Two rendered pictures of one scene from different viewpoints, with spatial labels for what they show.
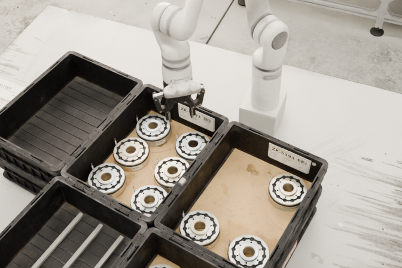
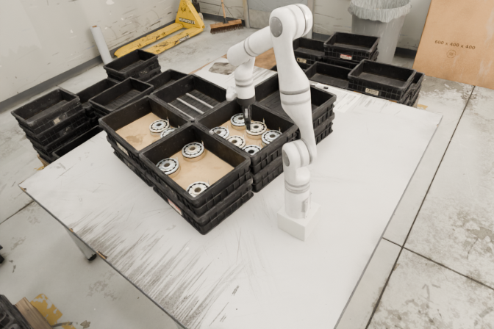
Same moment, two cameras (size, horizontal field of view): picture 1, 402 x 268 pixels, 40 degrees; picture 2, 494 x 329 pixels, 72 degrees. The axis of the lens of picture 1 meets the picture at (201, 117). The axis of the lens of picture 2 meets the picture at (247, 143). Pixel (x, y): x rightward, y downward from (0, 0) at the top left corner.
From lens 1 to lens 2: 1.71 m
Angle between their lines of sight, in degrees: 71
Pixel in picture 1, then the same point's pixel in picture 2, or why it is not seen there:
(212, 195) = (215, 161)
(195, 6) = (237, 50)
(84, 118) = not seen: hidden behind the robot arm
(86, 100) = not seen: hidden behind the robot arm
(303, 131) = (278, 250)
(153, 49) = (388, 167)
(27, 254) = (212, 102)
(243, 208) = (200, 173)
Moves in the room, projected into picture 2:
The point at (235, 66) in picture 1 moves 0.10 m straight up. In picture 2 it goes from (366, 217) to (370, 201)
